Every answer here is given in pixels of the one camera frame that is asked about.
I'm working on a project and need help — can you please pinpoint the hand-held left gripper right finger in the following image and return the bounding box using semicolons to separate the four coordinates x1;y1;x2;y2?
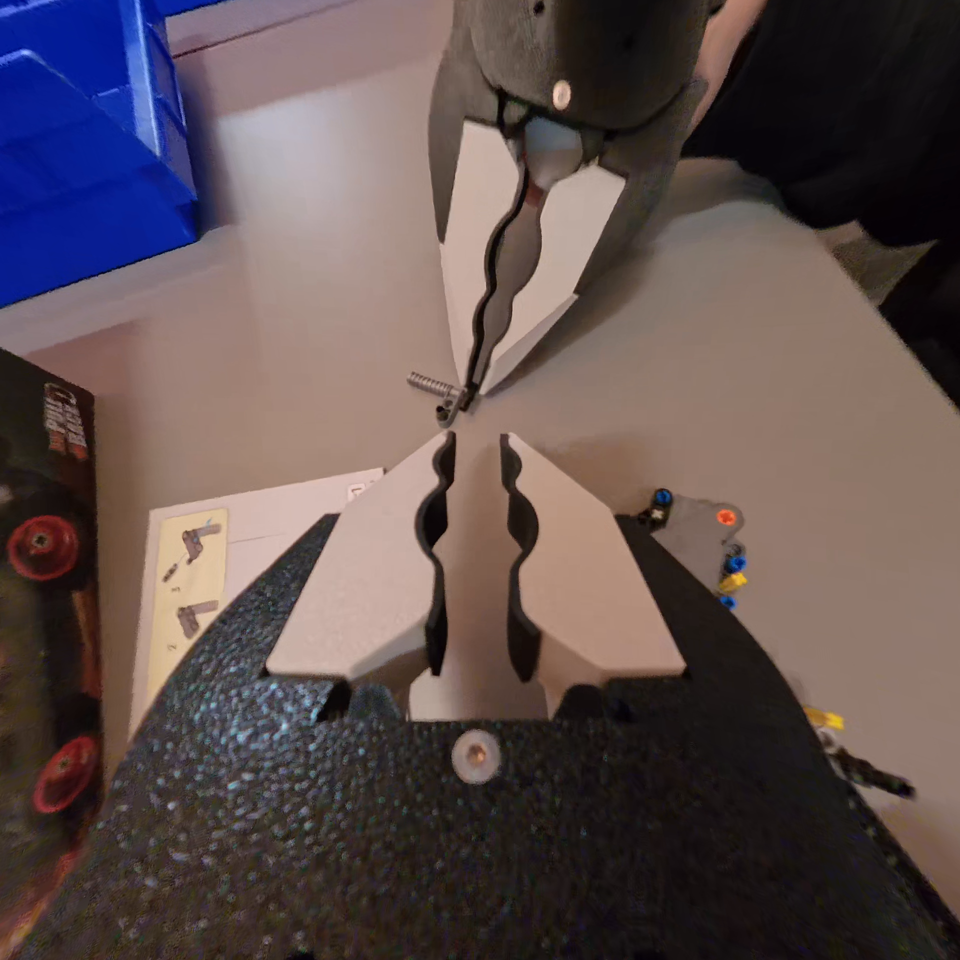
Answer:
498;431;689;720

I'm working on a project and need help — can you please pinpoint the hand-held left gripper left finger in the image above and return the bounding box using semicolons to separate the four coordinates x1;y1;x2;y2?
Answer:
264;431;460;720

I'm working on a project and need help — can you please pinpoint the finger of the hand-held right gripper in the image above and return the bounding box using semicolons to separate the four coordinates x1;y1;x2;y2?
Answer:
474;161;633;399
437;118;535;412

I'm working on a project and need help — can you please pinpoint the grey connector with worm gear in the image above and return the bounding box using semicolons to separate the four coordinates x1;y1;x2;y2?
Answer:
406;369;472;430

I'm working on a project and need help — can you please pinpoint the person's right forearm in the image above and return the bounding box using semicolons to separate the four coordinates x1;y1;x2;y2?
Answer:
678;0;960;252

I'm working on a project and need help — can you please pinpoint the grey desk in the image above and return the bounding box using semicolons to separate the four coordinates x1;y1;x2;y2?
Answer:
0;30;960;924

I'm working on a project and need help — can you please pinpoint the person's right hand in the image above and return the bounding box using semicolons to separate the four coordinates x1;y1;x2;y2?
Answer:
693;0;768;132

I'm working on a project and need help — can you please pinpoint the white instruction booklet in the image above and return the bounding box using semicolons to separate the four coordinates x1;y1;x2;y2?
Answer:
127;468;387;744

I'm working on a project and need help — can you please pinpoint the black toy set box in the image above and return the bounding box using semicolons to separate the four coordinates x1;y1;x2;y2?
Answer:
0;348;102;901

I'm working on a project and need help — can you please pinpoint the blue plastic bin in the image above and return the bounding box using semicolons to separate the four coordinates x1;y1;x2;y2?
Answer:
0;0;200;309

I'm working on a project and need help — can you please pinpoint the grey motor black frame assembly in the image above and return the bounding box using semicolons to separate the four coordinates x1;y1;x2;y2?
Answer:
637;487;918;802

